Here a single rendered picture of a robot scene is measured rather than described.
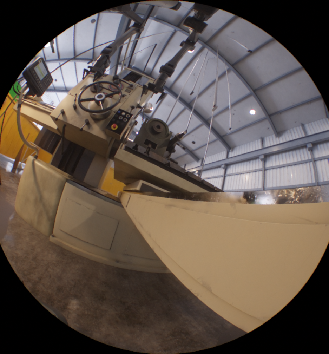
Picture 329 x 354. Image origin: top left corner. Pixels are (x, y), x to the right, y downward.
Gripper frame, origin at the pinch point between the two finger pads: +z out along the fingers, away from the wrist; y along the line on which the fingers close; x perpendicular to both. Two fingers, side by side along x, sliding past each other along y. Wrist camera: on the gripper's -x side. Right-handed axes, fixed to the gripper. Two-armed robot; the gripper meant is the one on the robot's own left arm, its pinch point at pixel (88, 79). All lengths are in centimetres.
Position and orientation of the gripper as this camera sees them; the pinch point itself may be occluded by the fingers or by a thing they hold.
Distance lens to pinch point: 91.5
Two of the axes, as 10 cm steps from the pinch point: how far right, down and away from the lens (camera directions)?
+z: -4.5, 8.6, 2.4
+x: 1.3, 3.3, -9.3
